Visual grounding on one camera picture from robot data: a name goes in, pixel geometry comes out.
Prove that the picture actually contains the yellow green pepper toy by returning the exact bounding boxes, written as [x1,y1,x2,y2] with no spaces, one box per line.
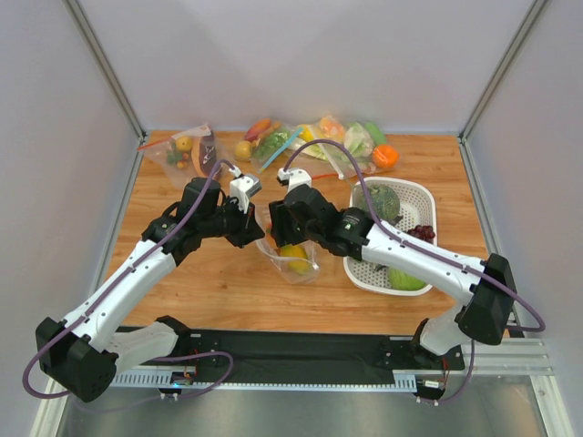
[280,245,312,274]

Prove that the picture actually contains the yellow pear toy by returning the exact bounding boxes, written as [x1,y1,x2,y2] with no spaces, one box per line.
[234,140,252,161]

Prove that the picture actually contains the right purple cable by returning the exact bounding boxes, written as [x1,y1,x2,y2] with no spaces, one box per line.
[284,139,547,404]

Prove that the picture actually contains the purple cable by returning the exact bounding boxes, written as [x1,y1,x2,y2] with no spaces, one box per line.
[22,158,245,404]
[284,139,547,404]

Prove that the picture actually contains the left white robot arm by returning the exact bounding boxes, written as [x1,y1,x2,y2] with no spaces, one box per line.
[36,175,264,402]

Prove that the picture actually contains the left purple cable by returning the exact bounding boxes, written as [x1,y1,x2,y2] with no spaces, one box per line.
[22,158,245,404]

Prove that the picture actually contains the polka dot zip bag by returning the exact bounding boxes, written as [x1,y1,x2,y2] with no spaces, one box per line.
[255,206,320,284]

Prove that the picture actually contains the large zip bag vegetables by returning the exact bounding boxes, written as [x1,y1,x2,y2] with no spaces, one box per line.
[288,116,395,179]

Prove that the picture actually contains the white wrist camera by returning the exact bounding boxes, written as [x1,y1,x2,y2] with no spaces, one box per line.
[229,166,262,214]
[277,168,312,192]

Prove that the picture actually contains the zip bag with meat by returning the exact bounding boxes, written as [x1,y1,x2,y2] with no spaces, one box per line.
[138,124,234,189]

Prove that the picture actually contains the red grapes toy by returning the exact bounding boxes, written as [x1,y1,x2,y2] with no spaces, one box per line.
[407,225,435,243]

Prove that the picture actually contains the red mango toy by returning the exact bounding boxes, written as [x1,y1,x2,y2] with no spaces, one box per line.
[244,118,271,142]

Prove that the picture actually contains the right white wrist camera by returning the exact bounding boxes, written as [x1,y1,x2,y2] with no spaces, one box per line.
[277,168,312,192]

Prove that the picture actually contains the white slotted cable duct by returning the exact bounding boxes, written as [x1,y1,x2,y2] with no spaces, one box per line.
[108,368,445,391]

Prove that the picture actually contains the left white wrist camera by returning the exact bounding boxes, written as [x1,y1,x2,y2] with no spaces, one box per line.
[229,166,262,214]

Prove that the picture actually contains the white plastic basket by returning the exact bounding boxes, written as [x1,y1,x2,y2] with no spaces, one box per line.
[343,177,437,297]

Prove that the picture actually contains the orange fruit toy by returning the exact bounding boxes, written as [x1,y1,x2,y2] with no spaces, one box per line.
[372,144,400,168]

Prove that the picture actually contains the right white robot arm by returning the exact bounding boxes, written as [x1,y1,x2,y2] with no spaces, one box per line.
[269,185,517,356]

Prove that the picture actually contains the steak toy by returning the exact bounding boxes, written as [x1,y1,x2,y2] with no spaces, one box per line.
[190,131,219,177]

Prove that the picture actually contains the green cabbage toy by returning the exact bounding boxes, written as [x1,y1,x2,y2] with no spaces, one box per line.
[388,269,426,291]

